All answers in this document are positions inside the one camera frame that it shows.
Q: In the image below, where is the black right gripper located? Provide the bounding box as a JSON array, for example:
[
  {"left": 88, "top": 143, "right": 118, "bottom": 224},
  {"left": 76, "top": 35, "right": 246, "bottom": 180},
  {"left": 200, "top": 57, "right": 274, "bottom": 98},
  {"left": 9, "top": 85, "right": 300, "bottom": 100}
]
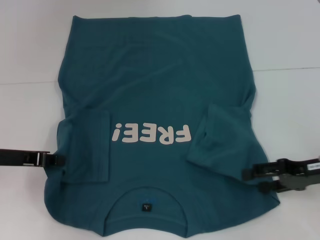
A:
[{"left": 242, "top": 157, "right": 320, "bottom": 194}]

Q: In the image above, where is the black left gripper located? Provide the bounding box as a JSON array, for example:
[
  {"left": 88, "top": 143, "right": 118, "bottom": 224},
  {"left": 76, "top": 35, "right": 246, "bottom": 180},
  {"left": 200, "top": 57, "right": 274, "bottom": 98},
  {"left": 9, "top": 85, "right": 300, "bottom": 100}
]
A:
[{"left": 0, "top": 148, "right": 67, "bottom": 168}]

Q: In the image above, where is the blue shirt with FREE print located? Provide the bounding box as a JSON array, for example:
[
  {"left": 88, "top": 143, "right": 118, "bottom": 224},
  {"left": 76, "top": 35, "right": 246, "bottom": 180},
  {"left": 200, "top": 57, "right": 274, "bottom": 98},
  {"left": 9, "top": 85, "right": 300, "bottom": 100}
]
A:
[{"left": 42, "top": 14, "right": 281, "bottom": 229}]

